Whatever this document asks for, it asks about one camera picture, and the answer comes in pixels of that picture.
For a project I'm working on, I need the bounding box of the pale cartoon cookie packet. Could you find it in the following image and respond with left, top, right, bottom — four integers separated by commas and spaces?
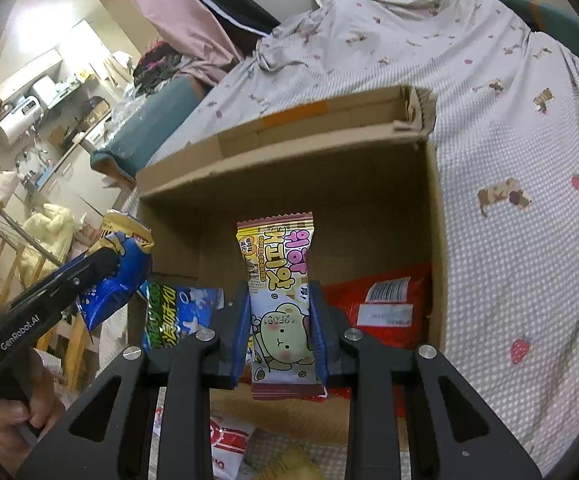
236, 211, 327, 402

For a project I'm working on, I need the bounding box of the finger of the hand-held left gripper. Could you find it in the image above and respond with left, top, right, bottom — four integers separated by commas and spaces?
7, 249, 123, 311

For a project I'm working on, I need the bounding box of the yellow snack packet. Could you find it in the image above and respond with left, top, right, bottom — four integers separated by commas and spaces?
257, 442, 325, 480

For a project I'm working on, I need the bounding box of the white red blue snack packet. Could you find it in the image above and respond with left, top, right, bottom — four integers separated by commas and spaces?
154, 400, 256, 480

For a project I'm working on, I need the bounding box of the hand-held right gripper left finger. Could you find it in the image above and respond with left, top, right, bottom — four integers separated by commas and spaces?
14, 280, 251, 480

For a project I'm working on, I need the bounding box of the printed checked blanket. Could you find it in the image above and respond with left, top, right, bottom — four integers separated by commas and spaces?
120, 0, 579, 476

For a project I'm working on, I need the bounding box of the pink curtain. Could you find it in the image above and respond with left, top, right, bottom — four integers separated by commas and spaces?
114, 0, 243, 86

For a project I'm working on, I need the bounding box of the yellow quilt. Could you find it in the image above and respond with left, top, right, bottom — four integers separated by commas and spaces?
20, 202, 75, 281

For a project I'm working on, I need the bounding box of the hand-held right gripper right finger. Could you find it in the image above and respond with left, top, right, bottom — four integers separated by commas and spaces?
309, 280, 543, 480

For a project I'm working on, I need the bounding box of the green blue snack packet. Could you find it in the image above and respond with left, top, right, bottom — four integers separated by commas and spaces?
140, 280, 225, 356

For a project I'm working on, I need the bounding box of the person's left hand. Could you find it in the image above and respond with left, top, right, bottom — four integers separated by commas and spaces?
0, 355, 65, 441

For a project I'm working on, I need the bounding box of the pile of dark clothes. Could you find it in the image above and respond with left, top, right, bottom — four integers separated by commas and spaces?
132, 40, 190, 93

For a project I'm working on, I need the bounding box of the wooden rack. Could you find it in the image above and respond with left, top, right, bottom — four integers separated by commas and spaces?
0, 72, 90, 396

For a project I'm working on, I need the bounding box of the teal padded bed rail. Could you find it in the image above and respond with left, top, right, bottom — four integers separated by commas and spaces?
90, 77, 205, 173
479, 0, 579, 56

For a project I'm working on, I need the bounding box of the white water heater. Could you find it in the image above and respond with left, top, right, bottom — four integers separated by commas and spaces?
0, 95, 45, 146

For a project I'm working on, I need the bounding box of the brown cardboard box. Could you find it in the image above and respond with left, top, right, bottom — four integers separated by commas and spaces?
134, 85, 447, 448

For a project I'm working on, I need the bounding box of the blue cookie packet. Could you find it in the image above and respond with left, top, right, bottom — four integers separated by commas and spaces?
77, 210, 154, 333

